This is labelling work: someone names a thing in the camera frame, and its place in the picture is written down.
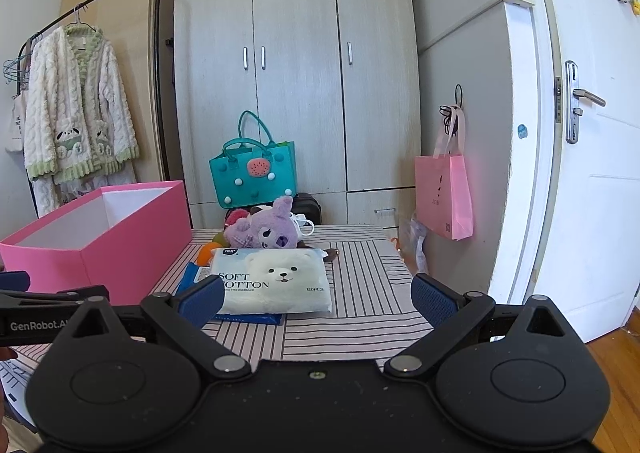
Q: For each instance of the grey three-door wardrobe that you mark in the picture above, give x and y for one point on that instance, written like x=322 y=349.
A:
x=338 y=78

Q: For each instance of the red fuzzy plush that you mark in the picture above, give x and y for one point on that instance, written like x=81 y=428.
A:
x=237 y=215

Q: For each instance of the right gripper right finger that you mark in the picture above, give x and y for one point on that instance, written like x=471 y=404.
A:
x=455 y=318

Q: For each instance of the white brown cat plush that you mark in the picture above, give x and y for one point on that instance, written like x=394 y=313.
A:
x=327 y=255

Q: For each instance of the purple plush toy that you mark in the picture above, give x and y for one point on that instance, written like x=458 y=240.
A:
x=267 y=228

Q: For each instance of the blue white packet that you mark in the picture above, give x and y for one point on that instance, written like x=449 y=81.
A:
x=200 y=296

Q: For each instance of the orange plush ball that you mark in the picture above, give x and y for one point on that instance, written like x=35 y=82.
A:
x=205 y=254

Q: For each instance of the pink paper shopping bag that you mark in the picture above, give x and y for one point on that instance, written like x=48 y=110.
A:
x=443 y=195

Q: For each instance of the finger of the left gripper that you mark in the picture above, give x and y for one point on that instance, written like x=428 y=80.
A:
x=14 y=281

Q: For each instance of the wooden cabinet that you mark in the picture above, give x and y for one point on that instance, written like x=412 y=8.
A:
x=127 y=24

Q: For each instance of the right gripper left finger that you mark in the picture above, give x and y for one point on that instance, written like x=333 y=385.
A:
x=179 y=320

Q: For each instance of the white door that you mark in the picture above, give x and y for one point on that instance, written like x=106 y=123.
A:
x=571 y=226

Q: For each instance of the striped tablecloth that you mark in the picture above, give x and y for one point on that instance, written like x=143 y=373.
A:
x=346 y=295

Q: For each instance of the silver door handle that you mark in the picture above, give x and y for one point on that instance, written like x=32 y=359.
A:
x=575 y=96

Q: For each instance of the green plush ball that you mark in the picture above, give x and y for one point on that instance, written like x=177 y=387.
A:
x=220 y=239

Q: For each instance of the clear plastic bag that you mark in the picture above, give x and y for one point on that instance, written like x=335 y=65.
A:
x=411 y=237

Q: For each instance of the white soft cotton tissue pack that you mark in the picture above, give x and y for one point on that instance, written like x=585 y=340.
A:
x=272 y=281

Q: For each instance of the pink storage box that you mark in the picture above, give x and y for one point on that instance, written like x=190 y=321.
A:
x=122 y=237

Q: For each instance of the black clothes rack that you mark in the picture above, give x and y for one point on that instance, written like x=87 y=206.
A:
x=15 y=71

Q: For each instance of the teal felt tote bag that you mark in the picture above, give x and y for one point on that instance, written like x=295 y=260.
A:
x=249 y=173

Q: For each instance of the wall hook with keyring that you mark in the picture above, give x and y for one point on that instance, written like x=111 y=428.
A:
x=457 y=105

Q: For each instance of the white green knit cardigan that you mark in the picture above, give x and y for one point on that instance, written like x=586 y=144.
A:
x=78 y=132

